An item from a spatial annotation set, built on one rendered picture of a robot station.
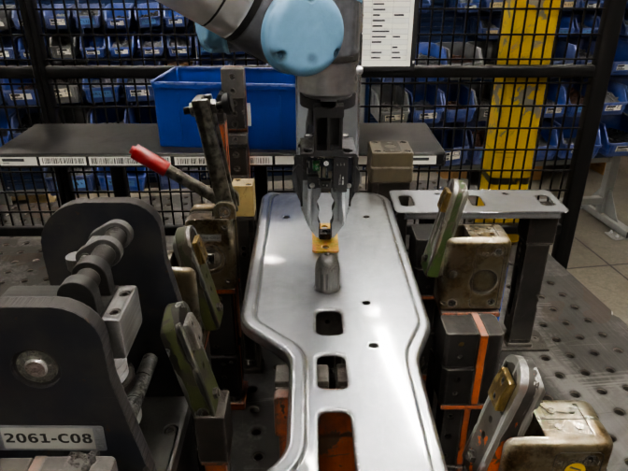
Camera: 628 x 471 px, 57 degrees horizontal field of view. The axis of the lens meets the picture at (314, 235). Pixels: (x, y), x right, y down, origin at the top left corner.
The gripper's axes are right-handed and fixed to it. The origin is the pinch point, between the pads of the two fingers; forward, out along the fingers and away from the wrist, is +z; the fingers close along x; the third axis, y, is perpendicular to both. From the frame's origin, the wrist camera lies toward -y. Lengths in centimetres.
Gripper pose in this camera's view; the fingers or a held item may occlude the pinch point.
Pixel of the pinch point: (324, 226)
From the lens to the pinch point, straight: 84.2
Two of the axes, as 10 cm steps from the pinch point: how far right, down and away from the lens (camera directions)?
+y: 0.1, 4.7, -8.8
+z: 0.0, 8.8, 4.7
